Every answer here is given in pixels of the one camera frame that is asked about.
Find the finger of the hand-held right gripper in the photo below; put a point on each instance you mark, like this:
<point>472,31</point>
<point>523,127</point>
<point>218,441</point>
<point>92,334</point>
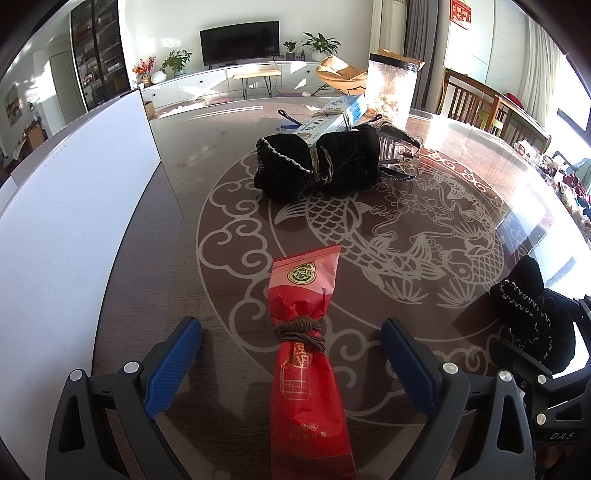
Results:
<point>582,311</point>
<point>563,406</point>

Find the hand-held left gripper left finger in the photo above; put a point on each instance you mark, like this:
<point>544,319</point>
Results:
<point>173,364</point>

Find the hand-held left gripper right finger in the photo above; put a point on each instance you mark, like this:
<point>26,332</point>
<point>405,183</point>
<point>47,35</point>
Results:
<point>408,364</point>

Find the black sock bundle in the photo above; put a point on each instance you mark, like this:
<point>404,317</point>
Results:
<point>341,161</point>
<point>531,314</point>

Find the red foil packet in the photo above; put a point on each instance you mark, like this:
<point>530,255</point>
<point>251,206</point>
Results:
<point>307,383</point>

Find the blue white cream box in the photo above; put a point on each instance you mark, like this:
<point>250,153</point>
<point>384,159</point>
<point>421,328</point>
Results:
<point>332,115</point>

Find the patterned brown desktop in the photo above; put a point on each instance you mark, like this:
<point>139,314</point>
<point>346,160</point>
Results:
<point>152,286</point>

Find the pile of assorted clutter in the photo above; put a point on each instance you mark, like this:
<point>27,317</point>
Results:
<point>572,184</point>

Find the white board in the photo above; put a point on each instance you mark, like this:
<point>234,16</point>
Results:
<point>60,240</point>

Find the clear plastic hair claw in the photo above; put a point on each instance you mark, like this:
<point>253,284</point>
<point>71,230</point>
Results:
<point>397,152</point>

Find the wooden dining chairs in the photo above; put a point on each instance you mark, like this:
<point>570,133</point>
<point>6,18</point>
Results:
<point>466,101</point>

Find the white curtain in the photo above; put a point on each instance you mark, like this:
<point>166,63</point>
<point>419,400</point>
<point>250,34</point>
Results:
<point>542,64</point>

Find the cardboard box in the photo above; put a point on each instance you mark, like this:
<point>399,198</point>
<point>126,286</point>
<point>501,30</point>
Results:
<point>148,110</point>

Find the dark folded eyeglasses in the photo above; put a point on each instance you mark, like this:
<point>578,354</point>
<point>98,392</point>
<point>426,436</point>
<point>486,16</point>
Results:
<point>287,117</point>

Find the clear plastic container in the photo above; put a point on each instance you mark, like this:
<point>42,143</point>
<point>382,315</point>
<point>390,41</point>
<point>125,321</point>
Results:
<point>390,87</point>

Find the white television cabinet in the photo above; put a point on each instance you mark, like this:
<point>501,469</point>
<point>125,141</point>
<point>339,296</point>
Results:
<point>194,85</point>

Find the white round vase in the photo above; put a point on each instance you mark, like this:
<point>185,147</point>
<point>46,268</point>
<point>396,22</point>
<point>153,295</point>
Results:
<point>158,77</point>

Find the red flower branches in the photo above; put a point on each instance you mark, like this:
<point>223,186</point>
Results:
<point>144,69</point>

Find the orange lounge chair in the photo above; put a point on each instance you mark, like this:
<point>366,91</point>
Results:
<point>339,74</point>

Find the bushy green potted plant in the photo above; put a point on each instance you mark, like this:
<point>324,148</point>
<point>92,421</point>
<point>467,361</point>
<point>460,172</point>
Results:
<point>177,62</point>

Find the wooden bench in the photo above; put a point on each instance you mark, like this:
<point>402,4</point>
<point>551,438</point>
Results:
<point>256,74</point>

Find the grey curtain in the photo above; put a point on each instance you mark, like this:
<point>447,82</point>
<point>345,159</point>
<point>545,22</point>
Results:
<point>427,37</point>

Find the glass display cabinet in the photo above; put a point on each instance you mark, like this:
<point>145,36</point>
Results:
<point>99,50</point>

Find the black television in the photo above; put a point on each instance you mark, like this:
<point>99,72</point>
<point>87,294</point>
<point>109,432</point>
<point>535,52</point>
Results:
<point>240,41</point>

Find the large green potted plant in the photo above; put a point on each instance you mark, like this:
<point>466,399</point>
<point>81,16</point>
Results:
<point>321,44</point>

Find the small green potted plant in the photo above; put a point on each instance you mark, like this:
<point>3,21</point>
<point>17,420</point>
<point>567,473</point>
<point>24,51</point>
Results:
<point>289,48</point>

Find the red wall decoration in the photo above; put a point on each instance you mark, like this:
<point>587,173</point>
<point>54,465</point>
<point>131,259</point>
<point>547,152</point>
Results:
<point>461,14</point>

